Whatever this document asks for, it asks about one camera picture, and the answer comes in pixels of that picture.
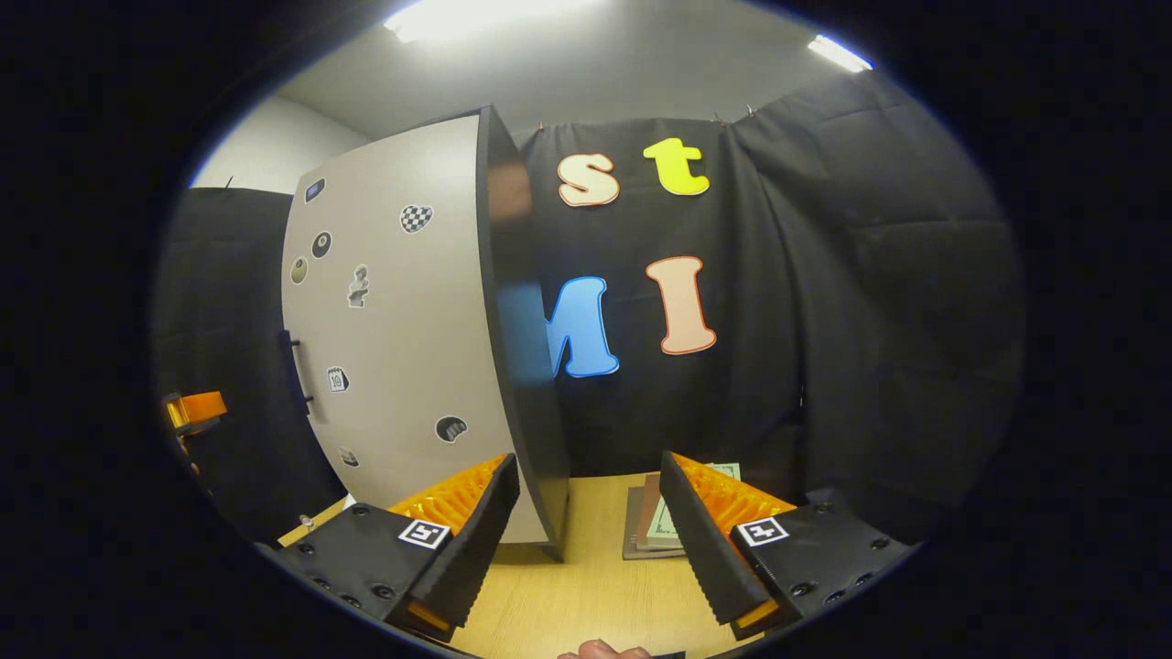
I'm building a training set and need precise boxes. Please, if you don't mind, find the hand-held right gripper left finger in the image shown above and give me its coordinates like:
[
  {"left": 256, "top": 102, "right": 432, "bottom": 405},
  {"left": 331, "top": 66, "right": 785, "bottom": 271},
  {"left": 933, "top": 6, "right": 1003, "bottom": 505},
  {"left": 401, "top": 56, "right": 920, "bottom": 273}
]
[{"left": 266, "top": 453, "right": 521, "bottom": 642}]

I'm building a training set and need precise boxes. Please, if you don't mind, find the black door handle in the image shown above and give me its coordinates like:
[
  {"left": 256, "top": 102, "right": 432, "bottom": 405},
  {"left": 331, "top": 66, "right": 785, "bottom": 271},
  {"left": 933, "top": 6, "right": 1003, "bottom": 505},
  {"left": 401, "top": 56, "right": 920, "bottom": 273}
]
[{"left": 279, "top": 329, "right": 315, "bottom": 415}]

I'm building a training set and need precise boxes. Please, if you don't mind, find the pale green booklet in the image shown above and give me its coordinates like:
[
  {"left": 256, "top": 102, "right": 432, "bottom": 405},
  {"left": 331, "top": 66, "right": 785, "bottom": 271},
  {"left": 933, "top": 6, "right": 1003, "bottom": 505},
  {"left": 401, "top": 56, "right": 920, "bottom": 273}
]
[{"left": 648, "top": 462, "right": 741, "bottom": 541}]

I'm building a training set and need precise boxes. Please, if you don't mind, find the large ceiling light panel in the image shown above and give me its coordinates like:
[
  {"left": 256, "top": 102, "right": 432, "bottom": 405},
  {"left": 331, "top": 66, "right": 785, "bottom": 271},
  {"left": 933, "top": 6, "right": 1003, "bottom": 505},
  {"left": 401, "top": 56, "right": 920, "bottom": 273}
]
[{"left": 385, "top": 0, "right": 605, "bottom": 42}]

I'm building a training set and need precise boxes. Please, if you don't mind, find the brown book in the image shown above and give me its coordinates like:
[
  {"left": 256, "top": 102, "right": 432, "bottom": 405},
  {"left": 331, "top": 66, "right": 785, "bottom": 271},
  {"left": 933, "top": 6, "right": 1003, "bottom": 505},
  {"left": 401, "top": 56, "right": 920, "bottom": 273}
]
[{"left": 638, "top": 474, "right": 683, "bottom": 551}]

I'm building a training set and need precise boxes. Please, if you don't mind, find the narrow ceiling light panel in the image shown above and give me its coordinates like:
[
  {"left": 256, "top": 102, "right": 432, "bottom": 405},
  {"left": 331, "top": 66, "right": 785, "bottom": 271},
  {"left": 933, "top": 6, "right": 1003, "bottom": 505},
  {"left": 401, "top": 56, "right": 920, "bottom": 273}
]
[{"left": 808, "top": 35, "right": 874, "bottom": 74}]

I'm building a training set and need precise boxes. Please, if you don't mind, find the grey cabinet door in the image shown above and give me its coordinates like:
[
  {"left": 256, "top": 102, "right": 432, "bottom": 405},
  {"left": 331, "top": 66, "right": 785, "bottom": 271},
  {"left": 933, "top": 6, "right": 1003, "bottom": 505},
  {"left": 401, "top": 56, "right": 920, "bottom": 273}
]
[{"left": 280, "top": 114, "right": 550, "bottom": 546}]

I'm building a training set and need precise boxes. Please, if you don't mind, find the dark grey cabinet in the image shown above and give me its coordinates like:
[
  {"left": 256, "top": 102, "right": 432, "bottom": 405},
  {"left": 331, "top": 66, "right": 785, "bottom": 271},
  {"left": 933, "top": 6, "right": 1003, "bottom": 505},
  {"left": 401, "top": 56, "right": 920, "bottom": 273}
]
[{"left": 476, "top": 103, "right": 570, "bottom": 561}]

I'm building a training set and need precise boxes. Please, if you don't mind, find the black backdrop cloth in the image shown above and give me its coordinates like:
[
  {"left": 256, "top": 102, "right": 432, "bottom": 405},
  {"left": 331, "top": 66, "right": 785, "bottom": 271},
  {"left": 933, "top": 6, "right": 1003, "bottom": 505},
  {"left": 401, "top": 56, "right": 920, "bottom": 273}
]
[{"left": 151, "top": 69, "right": 1026, "bottom": 546}]

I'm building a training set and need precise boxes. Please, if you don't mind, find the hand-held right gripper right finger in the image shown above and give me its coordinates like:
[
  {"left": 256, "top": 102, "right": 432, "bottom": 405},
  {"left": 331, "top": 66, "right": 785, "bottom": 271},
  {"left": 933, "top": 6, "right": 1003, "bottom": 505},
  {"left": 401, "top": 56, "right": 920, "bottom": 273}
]
[{"left": 657, "top": 450, "right": 921, "bottom": 642}]

